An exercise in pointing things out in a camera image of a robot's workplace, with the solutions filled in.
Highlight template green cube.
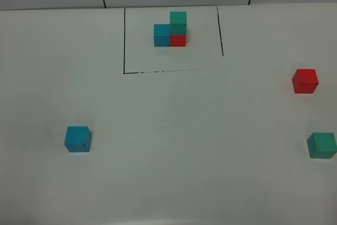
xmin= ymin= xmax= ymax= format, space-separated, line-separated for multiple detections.
xmin=170 ymin=11 xmax=187 ymax=35

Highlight template red cube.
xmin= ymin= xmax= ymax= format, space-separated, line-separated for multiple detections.
xmin=170 ymin=35 xmax=186 ymax=47

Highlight template blue cube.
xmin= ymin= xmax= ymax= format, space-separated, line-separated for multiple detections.
xmin=153 ymin=24 xmax=170 ymax=47

